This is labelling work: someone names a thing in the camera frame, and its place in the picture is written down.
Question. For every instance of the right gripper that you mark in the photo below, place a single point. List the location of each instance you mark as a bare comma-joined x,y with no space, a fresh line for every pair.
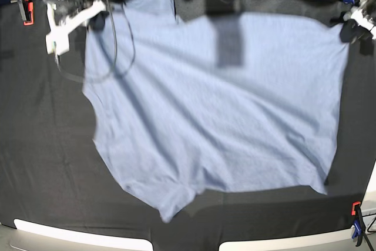
89,13

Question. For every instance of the black table cloth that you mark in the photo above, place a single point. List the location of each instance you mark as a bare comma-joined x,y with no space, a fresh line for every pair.
51,173

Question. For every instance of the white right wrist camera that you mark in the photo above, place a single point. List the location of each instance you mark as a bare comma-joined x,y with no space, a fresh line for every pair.
57,41

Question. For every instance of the orange clamp top left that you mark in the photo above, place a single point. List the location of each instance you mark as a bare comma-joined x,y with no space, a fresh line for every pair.
26,11

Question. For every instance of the orange blue clamp bottom right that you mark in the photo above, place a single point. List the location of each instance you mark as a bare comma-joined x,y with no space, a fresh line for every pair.
358,223

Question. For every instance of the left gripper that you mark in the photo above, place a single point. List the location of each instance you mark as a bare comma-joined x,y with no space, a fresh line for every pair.
356,19

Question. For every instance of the light blue t-shirt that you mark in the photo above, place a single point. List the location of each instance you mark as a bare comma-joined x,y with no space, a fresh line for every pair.
234,103

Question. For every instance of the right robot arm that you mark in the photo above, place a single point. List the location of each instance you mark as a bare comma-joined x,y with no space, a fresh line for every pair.
67,15

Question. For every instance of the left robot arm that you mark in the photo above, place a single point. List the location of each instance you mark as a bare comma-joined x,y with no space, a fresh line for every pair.
369,4

